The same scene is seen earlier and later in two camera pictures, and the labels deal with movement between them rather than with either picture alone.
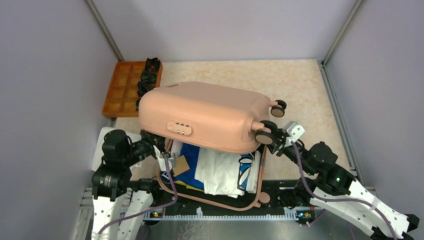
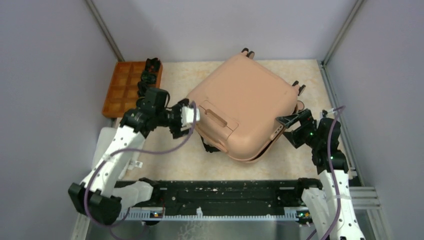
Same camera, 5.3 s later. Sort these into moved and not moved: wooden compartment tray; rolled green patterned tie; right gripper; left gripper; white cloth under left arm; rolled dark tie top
Moved: right gripper; left gripper
Not moved: rolled dark tie top; white cloth under left arm; wooden compartment tray; rolled green patterned tie
